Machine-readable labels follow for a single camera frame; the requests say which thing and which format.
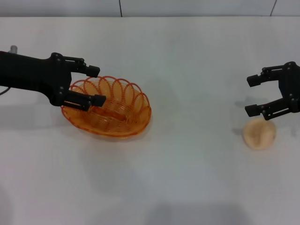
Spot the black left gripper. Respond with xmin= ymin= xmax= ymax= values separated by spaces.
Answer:
xmin=0 ymin=51 xmax=101 ymax=106

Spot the pale round bread bun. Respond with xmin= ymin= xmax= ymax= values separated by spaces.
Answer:
xmin=242 ymin=118 xmax=277 ymax=150

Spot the orange woven plastic basket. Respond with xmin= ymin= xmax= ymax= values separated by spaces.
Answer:
xmin=60 ymin=75 xmax=152 ymax=141

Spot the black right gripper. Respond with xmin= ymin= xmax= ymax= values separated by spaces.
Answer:
xmin=245 ymin=61 xmax=300 ymax=121

